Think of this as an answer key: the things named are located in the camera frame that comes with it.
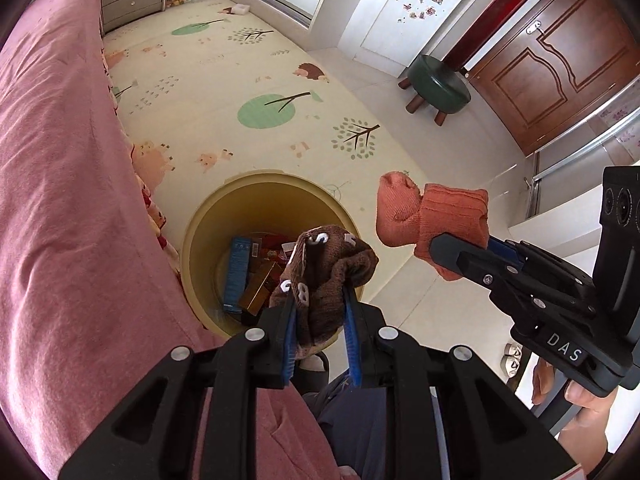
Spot person's dark trousers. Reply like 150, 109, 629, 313
301, 350, 446, 480

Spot printed play mat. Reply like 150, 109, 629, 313
102, 0, 436, 281

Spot white slipper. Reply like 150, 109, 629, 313
502, 342, 525, 378

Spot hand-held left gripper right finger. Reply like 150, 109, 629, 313
342, 285, 576, 480

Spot yellow trash bin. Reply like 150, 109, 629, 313
181, 170, 357, 338

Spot person's right hand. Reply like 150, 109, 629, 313
531, 360, 612, 476

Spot pink bed cover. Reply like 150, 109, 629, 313
0, 0, 351, 480

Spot white cabinet with stickers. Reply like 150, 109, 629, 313
340, 0, 481, 68

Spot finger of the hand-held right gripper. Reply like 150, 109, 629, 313
429, 232, 596, 293
457, 251, 596, 322

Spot blue carton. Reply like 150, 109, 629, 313
223, 237, 256, 313

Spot green round stool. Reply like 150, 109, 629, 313
398, 55, 471, 126

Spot gold box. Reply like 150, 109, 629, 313
239, 260, 281, 316

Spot red packet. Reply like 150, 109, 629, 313
260, 235, 297, 262

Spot brown sock with white print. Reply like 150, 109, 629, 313
270, 227, 378, 361

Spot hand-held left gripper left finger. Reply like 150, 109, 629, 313
57, 300, 301, 480

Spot orange sock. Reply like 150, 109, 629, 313
376, 171, 488, 281

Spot metal framed glass door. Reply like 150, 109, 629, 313
522, 102, 640, 221

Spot brown wooden door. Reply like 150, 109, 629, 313
465, 0, 640, 157

